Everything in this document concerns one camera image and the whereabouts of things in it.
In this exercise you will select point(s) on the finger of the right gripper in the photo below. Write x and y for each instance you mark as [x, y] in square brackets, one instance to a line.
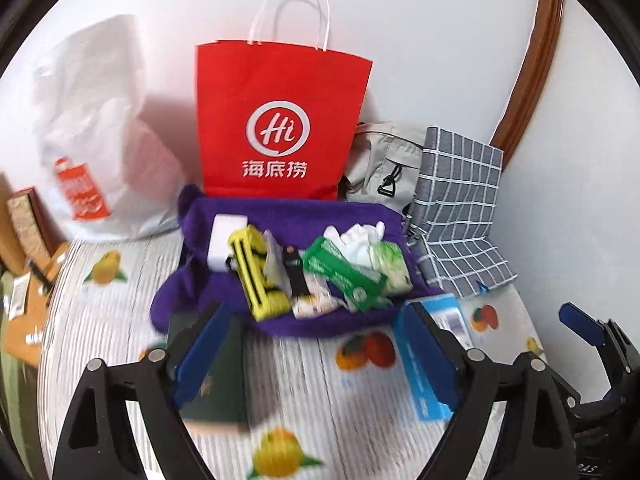
[592, 331]

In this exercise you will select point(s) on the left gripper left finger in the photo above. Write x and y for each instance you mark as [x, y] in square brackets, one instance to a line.
[193, 351]

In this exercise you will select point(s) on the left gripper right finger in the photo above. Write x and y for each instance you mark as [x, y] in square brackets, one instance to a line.
[422, 333]

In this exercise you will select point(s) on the green wipes packet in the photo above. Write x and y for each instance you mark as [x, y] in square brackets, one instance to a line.
[362, 288]

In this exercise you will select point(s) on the yellow black pouch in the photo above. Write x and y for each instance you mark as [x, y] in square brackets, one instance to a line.
[249, 253]

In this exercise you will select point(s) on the green tissue pack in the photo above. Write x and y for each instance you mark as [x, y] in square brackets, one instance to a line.
[388, 259]

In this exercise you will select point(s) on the black clip tool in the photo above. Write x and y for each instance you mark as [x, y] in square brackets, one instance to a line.
[294, 270]

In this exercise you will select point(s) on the white snack packet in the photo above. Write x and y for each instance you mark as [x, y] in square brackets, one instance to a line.
[319, 302]

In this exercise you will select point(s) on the blue tissue box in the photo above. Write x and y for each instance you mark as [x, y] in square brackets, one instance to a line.
[447, 313]

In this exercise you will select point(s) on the purple towel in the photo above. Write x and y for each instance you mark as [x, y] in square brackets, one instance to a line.
[193, 287]

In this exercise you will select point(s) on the dark green box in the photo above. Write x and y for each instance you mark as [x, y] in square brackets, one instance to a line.
[215, 374]

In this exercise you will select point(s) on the white foam block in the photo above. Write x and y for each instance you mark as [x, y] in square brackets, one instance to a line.
[224, 225]

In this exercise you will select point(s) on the grey checked cushion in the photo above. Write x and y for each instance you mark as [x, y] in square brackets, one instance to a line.
[451, 214]

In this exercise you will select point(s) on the white glove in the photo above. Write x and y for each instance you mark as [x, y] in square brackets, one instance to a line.
[355, 243]

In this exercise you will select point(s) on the wooden side table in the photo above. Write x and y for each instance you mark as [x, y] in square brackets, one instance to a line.
[23, 335]

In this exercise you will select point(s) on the white Miniso plastic bag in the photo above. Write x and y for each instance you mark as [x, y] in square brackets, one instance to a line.
[106, 173]

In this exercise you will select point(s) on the patterned brown book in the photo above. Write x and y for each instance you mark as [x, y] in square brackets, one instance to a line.
[30, 226]

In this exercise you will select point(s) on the grey backpack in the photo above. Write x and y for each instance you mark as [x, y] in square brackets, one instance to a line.
[384, 164]

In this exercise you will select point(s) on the red paper shopping bag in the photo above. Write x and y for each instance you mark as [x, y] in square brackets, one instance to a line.
[277, 120]

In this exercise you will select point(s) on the brown wooden door frame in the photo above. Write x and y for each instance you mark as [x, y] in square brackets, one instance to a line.
[531, 79]

